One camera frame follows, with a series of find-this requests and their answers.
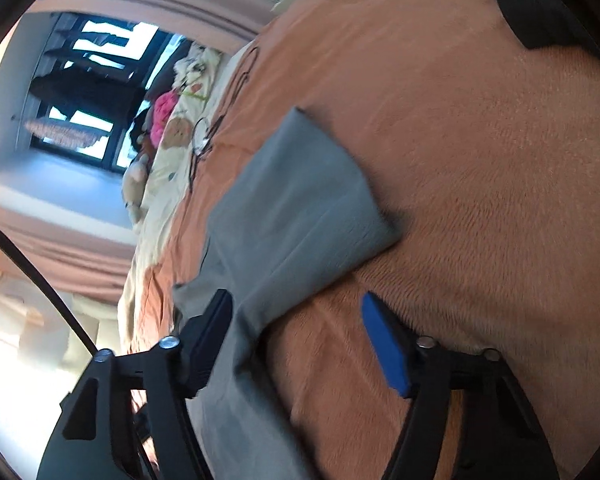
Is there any grey t-shirt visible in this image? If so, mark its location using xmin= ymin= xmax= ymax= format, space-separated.
xmin=172 ymin=109 xmax=400 ymax=479

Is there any cream bed sheet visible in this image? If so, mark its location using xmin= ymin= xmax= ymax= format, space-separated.
xmin=118 ymin=48 xmax=247 ymax=353

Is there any left pink curtain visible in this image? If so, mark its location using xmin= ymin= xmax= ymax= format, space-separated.
xmin=0 ymin=207 xmax=134 ymax=304

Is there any beige plush toy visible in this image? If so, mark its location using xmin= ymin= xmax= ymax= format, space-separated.
xmin=122 ymin=154 xmax=149 ymax=226

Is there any cream padded headboard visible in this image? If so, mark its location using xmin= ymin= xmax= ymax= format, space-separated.
xmin=0 ymin=272 xmax=120 ymax=364

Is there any orange bed blanket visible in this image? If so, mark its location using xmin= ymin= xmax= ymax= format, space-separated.
xmin=129 ymin=0 xmax=600 ymax=479

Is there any pink fluffy item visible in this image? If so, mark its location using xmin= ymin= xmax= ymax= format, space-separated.
xmin=149 ymin=90 xmax=178 ymax=148

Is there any hanging patterned garment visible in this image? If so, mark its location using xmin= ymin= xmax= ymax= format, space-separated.
xmin=23 ymin=117 xmax=108 ymax=150

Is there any hanging black coat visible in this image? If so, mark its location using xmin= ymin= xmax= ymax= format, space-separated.
xmin=29 ymin=66 xmax=145 ymax=124

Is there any bear print cream quilt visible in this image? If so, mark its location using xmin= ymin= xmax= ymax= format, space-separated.
xmin=139 ymin=42 xmax=224 ymax=221

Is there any black cable on bed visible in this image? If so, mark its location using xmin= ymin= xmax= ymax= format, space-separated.
xmin=187 ymin=44 xmax=261 ymax=196

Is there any black camera cable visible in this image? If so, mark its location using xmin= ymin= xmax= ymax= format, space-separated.
xmin=0 ymin=214 xmax=102 ymax=356

